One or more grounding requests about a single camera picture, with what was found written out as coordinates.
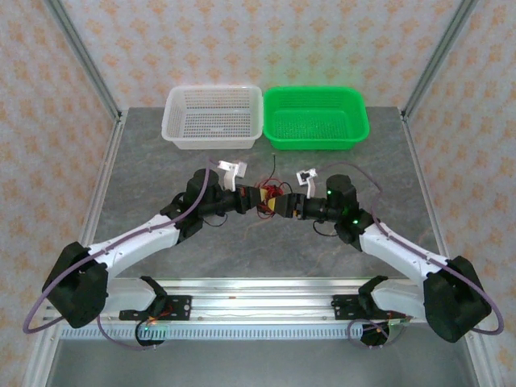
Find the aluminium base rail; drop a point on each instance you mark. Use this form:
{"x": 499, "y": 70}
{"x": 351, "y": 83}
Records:
{"x": 258, "y": 300}

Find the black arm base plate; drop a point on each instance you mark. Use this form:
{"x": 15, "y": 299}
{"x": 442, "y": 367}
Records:
{"x": 346, "y": 306}
{"x": 179, "y": 307}

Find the green perforated plastic basket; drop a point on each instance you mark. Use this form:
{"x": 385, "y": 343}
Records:
{"x": 314, "y": 121}

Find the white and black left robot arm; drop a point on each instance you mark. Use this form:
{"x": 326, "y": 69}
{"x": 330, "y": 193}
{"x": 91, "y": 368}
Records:
{"x": 133, "y": 246}

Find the white perforated plastic basket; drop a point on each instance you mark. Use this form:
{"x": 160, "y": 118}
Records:
{"x": 209, "y": 121}

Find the aluminium table side rail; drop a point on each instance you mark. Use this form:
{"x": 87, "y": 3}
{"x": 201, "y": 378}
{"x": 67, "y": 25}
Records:
{"x": 109, "y": 161}
{"x": 416, "y": 161}

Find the aluminium frame post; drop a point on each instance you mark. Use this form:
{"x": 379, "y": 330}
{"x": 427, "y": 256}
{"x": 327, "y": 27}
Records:
{"x": 84, "y": 52}
{"x": 439, "y": 52}

